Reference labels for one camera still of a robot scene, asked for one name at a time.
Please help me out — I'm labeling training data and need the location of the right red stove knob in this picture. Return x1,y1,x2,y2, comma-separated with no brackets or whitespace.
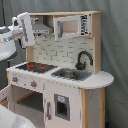
30,81,37,88

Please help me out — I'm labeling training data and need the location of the white fridge cabinet door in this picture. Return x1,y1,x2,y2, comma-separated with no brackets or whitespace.
43,82,82,128

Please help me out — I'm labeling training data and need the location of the wooden toy kitchen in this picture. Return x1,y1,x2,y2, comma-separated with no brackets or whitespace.
0,11,114,128

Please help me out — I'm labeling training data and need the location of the black toy faucet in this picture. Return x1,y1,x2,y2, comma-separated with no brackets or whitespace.
75,51,93,70

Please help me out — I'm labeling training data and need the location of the black toy stovetop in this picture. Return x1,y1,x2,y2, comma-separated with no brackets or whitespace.
18,62,55,73

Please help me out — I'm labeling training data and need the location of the left red stove knob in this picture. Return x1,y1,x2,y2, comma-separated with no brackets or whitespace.
12,77,18,82

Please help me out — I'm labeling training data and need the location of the grey toy sink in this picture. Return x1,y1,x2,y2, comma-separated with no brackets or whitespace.
52,68,92,81

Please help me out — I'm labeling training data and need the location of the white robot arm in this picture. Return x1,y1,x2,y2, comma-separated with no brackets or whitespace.
0,12,35,61

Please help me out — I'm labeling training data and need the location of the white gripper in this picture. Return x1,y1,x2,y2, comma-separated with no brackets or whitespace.
12,12,35,48

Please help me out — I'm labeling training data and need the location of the white microwave door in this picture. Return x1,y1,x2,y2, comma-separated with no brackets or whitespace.
54,14,91,41

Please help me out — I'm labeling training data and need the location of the white oven door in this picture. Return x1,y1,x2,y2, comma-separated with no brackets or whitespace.
0,85,14,111

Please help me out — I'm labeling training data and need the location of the red stove knob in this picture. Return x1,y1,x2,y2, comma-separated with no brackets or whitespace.
30,81,37,88
12,77,18,82

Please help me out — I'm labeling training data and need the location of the grey range hood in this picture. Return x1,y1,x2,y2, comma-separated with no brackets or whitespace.
32,15,54,36

